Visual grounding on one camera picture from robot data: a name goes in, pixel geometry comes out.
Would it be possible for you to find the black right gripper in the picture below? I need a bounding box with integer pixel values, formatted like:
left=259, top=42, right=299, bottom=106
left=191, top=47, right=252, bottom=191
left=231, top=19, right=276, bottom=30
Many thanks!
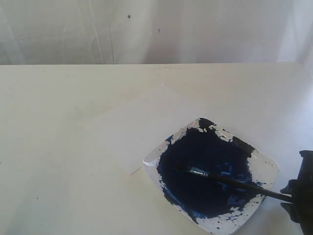
left=280, top=150, right=313, bottom=235

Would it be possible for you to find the black paintbrush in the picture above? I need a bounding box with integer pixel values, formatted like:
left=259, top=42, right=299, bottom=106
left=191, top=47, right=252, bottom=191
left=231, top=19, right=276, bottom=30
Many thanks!
left=176, top=163, right=293, bottom=203

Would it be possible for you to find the white paper sheet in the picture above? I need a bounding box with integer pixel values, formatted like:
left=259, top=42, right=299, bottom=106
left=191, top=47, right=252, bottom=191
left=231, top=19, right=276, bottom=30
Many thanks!
left=73, top=84, right=204, bottom=175

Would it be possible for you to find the white plate with blue paint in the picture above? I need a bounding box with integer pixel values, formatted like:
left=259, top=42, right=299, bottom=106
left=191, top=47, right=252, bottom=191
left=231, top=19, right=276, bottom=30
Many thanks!
left=143, top=118, right=279, bottom=235

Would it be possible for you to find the white backdrop curtain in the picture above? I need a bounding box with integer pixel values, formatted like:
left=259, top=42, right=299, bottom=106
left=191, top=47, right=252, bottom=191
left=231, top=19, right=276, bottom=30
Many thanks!
left=0, top=0, right=313, bottom=65

